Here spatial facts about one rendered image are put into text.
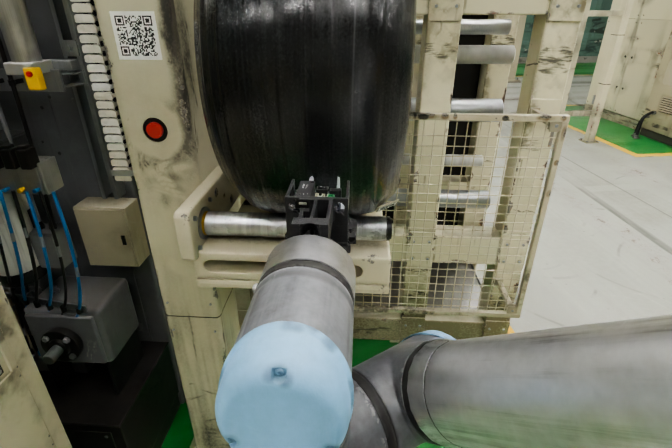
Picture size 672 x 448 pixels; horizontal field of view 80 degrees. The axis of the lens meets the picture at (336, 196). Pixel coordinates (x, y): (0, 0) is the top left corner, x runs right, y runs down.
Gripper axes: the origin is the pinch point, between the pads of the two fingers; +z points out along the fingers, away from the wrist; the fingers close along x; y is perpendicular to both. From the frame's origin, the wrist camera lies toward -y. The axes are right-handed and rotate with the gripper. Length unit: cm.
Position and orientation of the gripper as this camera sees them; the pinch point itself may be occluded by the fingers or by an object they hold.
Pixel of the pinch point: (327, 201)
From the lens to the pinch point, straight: 59.8
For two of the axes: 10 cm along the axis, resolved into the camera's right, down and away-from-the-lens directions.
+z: 0.6, -4.3, 9.0
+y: 0.0, -9.0, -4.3
